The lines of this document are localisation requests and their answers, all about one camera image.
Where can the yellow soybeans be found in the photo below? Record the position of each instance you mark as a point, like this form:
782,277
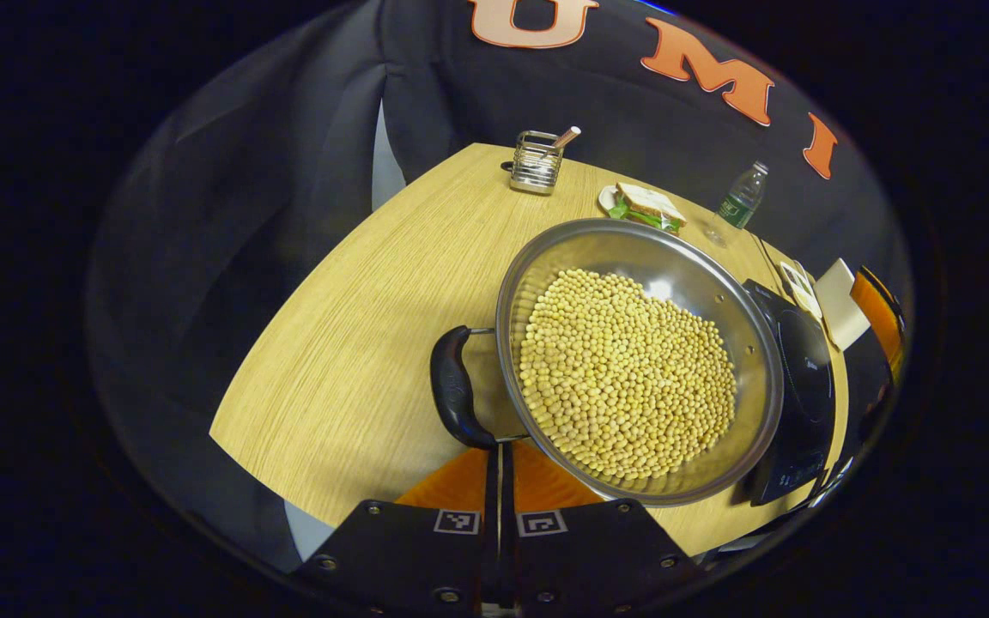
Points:
623,378

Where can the clear plastic water bottle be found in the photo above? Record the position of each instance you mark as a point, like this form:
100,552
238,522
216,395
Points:
742,202

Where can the black backdrop cloth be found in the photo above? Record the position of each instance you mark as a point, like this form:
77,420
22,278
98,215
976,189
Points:
288,172

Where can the black induction cooktop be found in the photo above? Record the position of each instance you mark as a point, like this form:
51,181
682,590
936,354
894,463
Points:
803,386

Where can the sandwich with lettuce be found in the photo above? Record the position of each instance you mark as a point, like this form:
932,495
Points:
649,202

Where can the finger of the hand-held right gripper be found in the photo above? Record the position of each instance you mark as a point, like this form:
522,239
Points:
876,322

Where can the wooden stick white tip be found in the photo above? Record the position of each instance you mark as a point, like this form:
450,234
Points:
567,136

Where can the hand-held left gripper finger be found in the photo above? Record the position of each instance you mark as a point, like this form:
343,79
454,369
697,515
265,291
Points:
507,493
492,489

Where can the white toaster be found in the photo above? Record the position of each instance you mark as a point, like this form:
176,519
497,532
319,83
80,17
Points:
842,305

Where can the white divided grain dish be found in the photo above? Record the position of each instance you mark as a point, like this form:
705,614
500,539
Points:
799,287

